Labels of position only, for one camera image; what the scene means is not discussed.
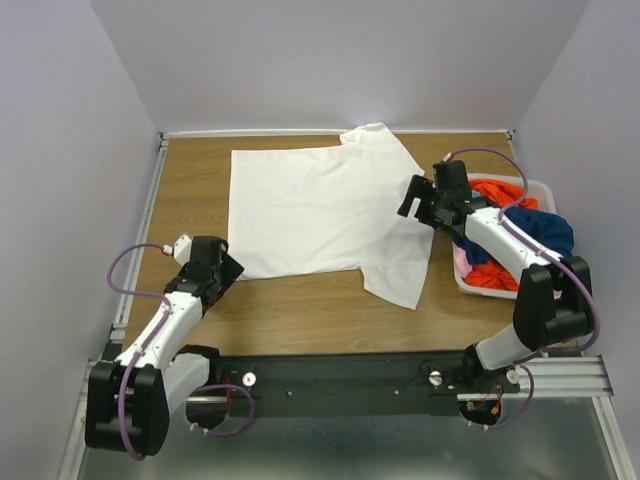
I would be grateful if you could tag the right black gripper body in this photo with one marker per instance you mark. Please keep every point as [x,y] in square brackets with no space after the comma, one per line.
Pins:
[441,201]

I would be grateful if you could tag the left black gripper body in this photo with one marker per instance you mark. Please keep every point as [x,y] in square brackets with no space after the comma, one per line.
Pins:
[184,273]

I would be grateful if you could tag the white t shirt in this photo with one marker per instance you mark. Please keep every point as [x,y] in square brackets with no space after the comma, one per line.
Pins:
[314,210]

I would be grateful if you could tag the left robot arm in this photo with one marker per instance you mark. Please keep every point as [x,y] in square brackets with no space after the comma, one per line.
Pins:
[131,398]

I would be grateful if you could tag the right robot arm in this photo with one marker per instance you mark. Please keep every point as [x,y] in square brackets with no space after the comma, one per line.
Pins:
[554,302]

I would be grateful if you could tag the orange t shirt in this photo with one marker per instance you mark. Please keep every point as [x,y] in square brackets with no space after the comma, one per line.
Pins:
[485,271]

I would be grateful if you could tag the pink t shirt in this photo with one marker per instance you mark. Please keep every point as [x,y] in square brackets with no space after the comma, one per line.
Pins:
[462,264]

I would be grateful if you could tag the white plastic laundry basket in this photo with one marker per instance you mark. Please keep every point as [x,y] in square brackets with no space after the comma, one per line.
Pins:
[500,290]

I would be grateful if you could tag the navy blue t shirt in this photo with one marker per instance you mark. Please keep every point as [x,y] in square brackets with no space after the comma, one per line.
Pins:
[540,230]

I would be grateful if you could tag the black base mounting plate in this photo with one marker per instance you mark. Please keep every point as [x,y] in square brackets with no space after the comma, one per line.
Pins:
[435,383]

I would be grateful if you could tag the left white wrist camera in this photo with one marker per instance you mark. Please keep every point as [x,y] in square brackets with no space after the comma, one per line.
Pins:
[180,250]

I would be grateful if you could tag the aluminium table frame rail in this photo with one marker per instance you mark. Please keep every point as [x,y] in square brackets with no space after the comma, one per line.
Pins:
[75,449]

